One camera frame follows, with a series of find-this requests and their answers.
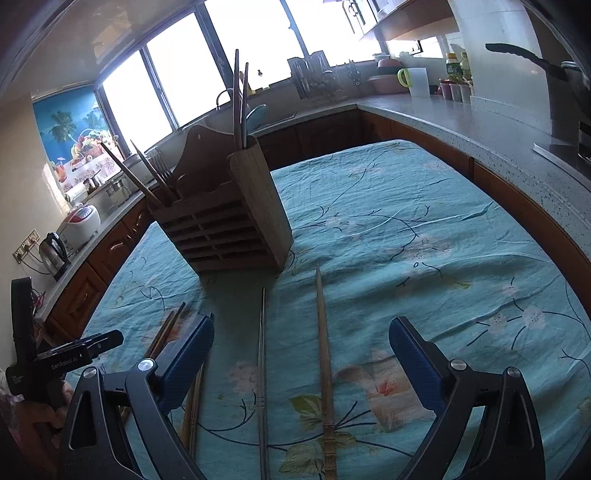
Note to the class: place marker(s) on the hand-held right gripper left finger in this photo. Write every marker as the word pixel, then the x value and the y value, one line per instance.
pixel 184 364

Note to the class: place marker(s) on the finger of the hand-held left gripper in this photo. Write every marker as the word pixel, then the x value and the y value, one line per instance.
pixel 108 340

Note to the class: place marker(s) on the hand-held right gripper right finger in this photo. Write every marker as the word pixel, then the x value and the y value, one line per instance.
pixel 415 364

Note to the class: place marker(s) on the brown wooden chopstick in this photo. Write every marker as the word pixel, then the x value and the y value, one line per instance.
pixel 245 106
pixel 134 177
pixel 197 397
pixel 188 420
pixel 167 325
pixel 154 170
pixel 178 316

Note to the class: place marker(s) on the metal chopstick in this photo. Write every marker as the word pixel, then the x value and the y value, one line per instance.
pixel 263 369

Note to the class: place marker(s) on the wooden chopstick with carved end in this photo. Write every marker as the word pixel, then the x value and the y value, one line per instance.
pixel 323 369

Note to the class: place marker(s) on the wooden utensil holder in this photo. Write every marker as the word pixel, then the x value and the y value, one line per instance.
pixel 221 230

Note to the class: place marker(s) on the metal fork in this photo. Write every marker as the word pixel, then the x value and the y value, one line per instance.
pixel 162 177

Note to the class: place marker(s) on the dark patterned wooden chopstick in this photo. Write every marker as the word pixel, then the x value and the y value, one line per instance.
pixel 237 101

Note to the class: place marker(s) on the person's left hand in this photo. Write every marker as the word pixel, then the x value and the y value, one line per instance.
pixel 46 413

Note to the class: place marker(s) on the steel electric kettle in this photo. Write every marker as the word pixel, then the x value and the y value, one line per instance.
pixel 53 256

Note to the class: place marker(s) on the pink and white rice cooker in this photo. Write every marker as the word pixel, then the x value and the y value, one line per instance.
pixel 81 226

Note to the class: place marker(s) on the teal floral tablecloth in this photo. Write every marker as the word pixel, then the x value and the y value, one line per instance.
pixel 392 207

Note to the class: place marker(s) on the wooden base cabinets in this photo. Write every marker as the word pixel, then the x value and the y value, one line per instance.
pixel 323 134

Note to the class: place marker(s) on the grey speckled countertop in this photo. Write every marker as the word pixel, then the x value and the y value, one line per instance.
pixel 461 120

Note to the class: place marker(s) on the gas stove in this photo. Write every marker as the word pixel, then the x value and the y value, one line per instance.
pixel 565 154

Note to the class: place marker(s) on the curved kitchen faucet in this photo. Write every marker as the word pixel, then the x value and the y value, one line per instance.
pixel 224 97

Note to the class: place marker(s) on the row of spice jars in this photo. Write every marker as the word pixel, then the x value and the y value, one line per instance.
pixel 455 91

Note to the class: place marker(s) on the large kitchen window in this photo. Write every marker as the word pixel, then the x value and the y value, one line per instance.
pixel 184 69

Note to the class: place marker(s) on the stacked pink bowls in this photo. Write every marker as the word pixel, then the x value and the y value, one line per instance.
pixel 385 76

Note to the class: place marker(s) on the yellow cooking oil bottle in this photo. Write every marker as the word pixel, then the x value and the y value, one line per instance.
pixel 455 67

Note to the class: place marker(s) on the metal dish rack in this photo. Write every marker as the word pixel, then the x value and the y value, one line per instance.
pixel 314 76

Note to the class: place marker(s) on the black wok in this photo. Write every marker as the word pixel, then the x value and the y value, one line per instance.
pixel 545 64

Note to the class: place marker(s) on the wall power sockets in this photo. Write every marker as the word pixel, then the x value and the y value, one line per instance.
pixel 27 244

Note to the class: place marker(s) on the tropical beach wall poster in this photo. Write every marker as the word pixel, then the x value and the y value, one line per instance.
pixel 74 134

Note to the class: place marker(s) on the wooden wall cabinets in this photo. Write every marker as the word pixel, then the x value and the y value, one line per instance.
pixel 406 18

